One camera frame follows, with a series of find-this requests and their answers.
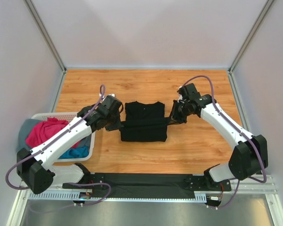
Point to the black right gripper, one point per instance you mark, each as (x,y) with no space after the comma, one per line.
(174,118)

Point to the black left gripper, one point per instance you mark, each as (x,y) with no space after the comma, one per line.
(118,125)

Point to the black t-shirt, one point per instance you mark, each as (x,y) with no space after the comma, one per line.
(144,123)

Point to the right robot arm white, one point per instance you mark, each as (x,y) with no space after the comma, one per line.
(249,154)

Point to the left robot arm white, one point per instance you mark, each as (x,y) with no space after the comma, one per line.
(36,167)

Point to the white plastic laundry basket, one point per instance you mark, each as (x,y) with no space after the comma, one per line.
(68,116)

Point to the blue t-shirt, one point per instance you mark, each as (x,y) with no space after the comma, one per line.
(74,153)

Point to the pink t-shirt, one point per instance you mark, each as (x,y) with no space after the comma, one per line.
(42,131)

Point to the black base mat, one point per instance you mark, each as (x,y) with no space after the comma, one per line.
(160,186)

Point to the grey t-shirt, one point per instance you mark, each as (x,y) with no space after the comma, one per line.
(24,132)

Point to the aluminium frame post left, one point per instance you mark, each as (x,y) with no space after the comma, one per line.
(36,17)

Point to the aluminium frame post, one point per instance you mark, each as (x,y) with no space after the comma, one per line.
(36,17)
(252,33)

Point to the aluminium frame post right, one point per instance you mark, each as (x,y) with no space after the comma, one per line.
(252,33)

